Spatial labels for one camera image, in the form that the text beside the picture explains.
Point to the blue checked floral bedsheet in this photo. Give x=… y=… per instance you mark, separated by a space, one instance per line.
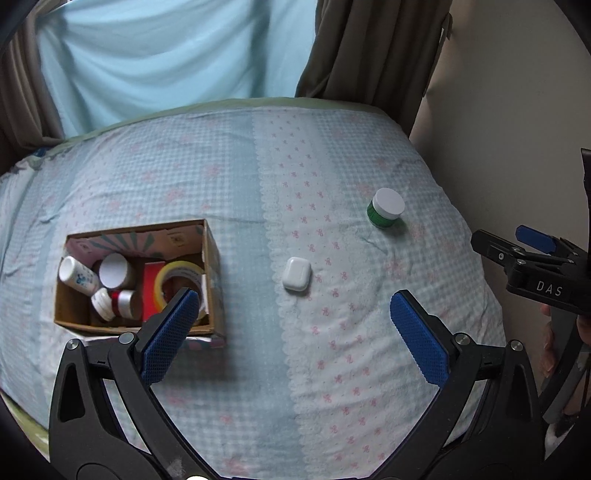
x=300 y=184

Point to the curtain tieback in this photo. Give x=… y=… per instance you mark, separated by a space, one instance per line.
x=445 y=27

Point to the small jar with red lid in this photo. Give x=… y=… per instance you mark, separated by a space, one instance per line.
x=124 y=301

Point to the pale green sheet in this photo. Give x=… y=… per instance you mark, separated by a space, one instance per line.
x=207 y=104

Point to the person's right hand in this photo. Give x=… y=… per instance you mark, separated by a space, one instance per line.
x=550 y=344

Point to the cardboard box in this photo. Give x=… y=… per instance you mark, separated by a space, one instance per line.
x=214 y=286

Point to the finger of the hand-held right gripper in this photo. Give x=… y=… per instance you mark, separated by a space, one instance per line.
x=535 y=236
x=489 y=242

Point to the white pill bottle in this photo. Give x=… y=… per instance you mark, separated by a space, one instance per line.
x=76 y=276

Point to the white earbuds case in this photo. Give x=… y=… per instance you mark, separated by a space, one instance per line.
x=297 y=274

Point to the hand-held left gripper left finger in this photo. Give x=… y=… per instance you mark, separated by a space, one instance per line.
x=171 y=332

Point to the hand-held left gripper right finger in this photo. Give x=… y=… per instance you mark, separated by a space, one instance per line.
x=418 y=337

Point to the green jar with white lid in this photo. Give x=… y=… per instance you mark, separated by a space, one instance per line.
x=388 y=203

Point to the light blue hanging cloth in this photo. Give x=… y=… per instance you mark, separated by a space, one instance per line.
x=161 y=55

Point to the red rectangular box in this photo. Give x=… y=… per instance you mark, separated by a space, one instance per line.
x=148 y=290

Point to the round jar with white lid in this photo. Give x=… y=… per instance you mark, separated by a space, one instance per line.
x=114 y=272

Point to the grey-brown curtain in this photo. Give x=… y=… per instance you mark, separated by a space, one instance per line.
x=369 y=55
x=27 y=92

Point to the clear yellowish tape roll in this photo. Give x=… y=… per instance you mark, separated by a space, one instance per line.
x=180 y=268

